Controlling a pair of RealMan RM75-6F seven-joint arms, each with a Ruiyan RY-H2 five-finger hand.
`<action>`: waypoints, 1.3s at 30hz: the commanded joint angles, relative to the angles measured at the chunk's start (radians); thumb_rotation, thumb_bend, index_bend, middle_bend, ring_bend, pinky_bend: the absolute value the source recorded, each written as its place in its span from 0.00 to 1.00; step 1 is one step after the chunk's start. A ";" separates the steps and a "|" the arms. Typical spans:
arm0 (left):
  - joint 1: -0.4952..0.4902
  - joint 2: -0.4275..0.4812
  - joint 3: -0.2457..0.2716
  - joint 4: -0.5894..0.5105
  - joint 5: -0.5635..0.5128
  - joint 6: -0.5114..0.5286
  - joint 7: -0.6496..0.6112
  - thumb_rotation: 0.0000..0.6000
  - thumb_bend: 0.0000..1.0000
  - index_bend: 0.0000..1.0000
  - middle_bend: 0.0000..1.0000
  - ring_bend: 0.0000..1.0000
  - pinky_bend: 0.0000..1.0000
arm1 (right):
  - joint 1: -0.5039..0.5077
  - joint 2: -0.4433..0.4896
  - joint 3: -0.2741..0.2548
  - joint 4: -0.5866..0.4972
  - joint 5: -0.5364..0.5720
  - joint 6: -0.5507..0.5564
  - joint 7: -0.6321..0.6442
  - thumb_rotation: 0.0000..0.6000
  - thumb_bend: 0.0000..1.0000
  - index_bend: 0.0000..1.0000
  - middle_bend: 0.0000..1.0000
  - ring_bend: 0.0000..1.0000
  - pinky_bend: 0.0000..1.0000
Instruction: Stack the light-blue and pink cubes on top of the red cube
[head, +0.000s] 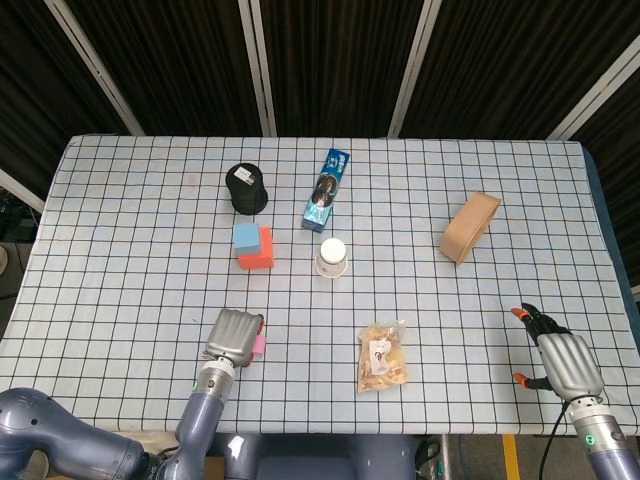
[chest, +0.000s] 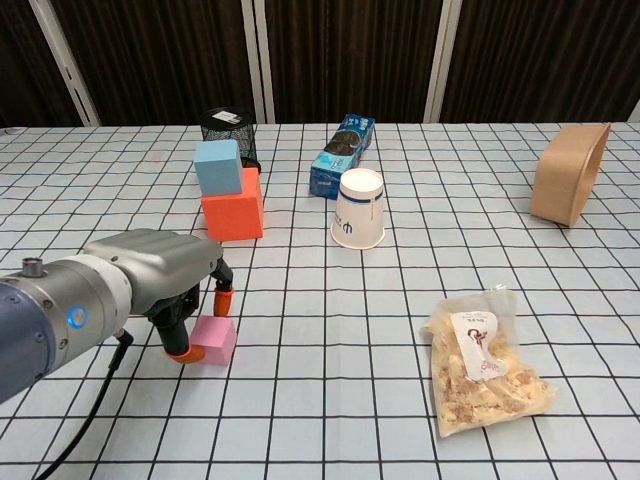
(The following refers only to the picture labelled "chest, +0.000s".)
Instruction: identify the red foam cube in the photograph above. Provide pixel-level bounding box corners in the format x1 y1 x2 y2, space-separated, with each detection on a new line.
201 167 265 243

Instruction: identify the black mesh pen holder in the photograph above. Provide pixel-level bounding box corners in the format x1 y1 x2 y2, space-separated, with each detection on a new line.
199 106 261 174

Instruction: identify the pink foam cube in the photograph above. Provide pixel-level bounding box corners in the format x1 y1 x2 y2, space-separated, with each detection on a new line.
191 314 238 366

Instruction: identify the white paper cup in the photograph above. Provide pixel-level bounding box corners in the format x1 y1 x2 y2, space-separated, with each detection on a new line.
330 168 386 250

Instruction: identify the blue cookie box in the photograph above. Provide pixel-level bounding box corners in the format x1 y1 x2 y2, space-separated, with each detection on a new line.
308 113 377 201

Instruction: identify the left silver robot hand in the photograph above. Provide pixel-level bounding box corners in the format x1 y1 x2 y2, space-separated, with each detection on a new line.
82 228 236 368

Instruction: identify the blue foam cube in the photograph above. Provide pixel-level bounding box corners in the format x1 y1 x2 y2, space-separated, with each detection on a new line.
193 139 245 196

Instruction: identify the white partition post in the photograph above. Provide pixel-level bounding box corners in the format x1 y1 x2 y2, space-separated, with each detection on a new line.
27 0 104 127
424 0 464 124
239 0 276 125

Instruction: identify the clear snack bag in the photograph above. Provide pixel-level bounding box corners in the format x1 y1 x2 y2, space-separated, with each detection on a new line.
423 283 559 440

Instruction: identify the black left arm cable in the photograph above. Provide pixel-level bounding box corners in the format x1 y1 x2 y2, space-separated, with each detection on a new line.
27 329 135 480

